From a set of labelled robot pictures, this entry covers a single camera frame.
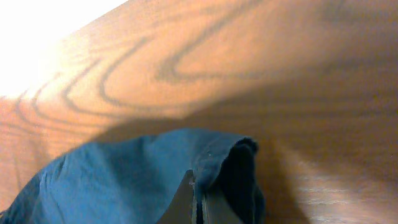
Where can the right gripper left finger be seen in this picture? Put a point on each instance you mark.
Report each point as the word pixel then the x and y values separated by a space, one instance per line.
pixel 181 208

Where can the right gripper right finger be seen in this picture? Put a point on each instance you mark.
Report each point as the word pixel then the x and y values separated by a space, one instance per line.
pixel 216 209

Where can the dark blue shorts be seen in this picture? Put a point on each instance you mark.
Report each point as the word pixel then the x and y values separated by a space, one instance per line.
pixel 134 181

